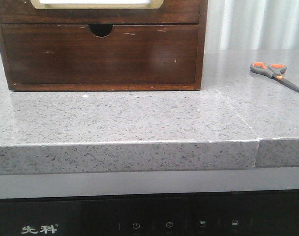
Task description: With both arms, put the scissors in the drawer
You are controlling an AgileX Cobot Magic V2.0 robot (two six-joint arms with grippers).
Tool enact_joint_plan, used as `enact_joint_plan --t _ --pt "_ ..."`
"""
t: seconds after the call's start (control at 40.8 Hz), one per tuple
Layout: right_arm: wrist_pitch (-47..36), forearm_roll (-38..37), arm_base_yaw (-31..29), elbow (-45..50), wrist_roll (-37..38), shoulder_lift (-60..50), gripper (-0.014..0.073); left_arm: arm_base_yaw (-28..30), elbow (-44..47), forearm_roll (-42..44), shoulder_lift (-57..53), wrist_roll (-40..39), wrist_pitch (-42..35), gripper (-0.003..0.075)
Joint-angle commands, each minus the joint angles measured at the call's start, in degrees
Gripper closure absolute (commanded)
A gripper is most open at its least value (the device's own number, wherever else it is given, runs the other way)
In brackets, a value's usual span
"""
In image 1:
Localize black appliance control panel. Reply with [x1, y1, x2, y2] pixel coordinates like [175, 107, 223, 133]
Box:
[0, 190, 299, 236]

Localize lower wooden drawer with notch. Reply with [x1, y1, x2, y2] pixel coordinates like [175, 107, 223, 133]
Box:
[2, 25, 198, 84]

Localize wooden drawer with window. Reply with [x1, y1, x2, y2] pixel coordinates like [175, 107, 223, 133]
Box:
[0, 0, 207, 24]

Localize dark wooden drawer cabinet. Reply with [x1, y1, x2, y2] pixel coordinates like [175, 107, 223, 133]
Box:
[0, 0, 208, 91]

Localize grey and orange scissors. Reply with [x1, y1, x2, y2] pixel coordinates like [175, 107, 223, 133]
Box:
[250, 61, 299, 93]

